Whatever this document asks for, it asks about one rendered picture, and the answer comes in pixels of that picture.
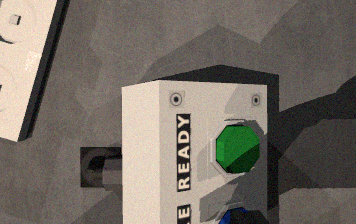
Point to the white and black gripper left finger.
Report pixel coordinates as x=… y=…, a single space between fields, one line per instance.
x=238 y=217

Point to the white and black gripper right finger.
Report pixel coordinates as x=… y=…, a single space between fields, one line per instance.
x=256 y=217

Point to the white push-button box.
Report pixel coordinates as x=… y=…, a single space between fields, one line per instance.
x=191 y=153

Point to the beige tray with round nests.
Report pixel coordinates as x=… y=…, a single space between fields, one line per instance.
x=27 y=30

